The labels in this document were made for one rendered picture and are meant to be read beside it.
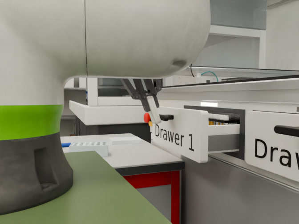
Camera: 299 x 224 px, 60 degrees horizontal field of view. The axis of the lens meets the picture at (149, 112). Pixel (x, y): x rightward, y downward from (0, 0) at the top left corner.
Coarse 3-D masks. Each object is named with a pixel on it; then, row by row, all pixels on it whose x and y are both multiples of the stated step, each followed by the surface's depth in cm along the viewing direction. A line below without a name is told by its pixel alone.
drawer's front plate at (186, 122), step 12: (168, 108) 69; (180, 108) 64; (168, 120) 69; (180, 120) 62; (192, 120) 57; (204, 120) 54; (156, 132) 78; (180, 132) 62; (192, 132) 57; (204, 132) 54; (168, 144) 69; (180, 144) 63; (192, 144) 57; (204, 144) 54; (192, 156) 57; (204, 156) 54
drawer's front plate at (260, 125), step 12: (252, 120) 52; (264, 120) 49; (276, 120) 46; (288, 120) 44; (252, 132) 52; (264, 132) 49; (252, 144) 52; (276, 144) 47; (288, 144) 44; (252, 156) 52; (276, 156) 47; (264, 168) 49; (276, 168) 47; (288, 168) 44
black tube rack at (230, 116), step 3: (228, 114) 83; (231, 114) 83; (234, 114) 84; (237, 114) 83; (231, 117) 71; (234, 117) 71; (237, 117) 71; (231, 120) 63; (234, 120) 63; (237, 120) 63; (228, 123) 64; (231, 123) 84; (234, 123) 84; (237, 123) 74
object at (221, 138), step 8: (208, 128) 56; (216, 128) 57; (224, 128) 58; (232, 128) 58; (208, 136) 56; (216, 136) 57; (224, 136) 57; (232, 136) 58; (208, 144) 56; (216, 144) 57; (224, 144) 57; (232, 144) 58; (208, 152) 57; (216, 152) 57
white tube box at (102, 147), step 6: (72, 144) 87; (78, 144) 87; (84, 144) 87; (90, 144) 87; (96, 144) 88; (102, 144) 88; (108, 144) 91; (72, 150) 83; (78, 150) 84; (84, 150) 84; (90, 150) 84; (96, 150) 84; (102, 150) 85; (108, 150) 90; (102, 156) 85
